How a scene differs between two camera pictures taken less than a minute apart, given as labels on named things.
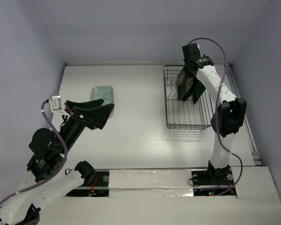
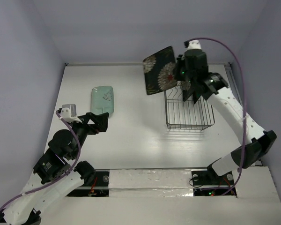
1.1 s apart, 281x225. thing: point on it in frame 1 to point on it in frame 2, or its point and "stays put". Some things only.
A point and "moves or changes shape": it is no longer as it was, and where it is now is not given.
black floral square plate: (185, 86) moves or changes shape
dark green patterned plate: (199, 88) stays put
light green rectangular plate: (105, 93) stays put
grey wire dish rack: (185, 115) stays put
